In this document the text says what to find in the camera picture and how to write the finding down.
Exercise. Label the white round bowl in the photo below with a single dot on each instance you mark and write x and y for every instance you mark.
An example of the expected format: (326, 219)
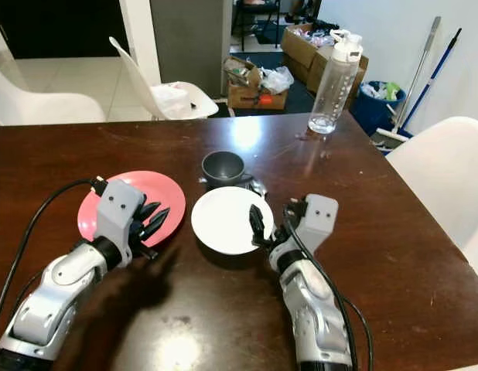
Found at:
(223, 220)

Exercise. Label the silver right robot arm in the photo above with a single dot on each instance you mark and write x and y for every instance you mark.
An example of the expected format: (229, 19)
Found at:
(316, 317)

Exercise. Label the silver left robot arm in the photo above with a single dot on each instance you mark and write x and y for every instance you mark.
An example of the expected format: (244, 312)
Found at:
(61, 297)

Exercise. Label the pink round plate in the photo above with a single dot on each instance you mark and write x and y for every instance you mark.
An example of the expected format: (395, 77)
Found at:
(169, 193)

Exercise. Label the metal spoon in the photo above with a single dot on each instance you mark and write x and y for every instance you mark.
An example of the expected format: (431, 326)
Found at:
(258, 186)

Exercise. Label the dark grey mug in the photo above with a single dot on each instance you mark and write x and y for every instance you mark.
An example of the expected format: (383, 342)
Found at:
(222, 166)

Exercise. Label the dark brown wooden table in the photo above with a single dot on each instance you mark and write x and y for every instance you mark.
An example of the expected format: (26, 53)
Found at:
(216, 309)

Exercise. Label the white plastic bag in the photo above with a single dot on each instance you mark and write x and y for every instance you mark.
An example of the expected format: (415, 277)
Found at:
(171, 99)

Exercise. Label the small open cardboard box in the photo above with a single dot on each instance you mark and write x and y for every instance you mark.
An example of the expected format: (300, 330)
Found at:
(254, 98)

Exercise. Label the crumpled clear plastic bag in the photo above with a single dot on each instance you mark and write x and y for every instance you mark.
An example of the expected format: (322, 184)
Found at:
(276, 79)

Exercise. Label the blue waste bin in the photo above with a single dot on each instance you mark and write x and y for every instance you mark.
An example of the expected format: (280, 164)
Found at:
(378, 112)

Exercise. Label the clear plastic water bottle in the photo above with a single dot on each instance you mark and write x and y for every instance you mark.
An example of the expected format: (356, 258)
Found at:
(336, 77)

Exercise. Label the white shell chair wooden legs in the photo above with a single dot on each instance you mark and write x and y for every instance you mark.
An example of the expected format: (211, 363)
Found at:
(444, 170)

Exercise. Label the large brown cardboard box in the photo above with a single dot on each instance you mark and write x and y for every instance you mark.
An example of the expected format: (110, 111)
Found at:
(305, 50)

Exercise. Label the black metal chair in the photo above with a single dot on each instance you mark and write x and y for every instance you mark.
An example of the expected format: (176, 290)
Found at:
(258, 15)

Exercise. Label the silver mop pole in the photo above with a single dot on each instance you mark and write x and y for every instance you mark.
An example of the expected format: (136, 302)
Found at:
(417, 69)

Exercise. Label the blue broom pole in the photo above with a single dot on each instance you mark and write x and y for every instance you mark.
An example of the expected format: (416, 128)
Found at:
(436, 69)

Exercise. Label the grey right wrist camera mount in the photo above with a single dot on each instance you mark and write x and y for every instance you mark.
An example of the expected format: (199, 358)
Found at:
(316, 216)

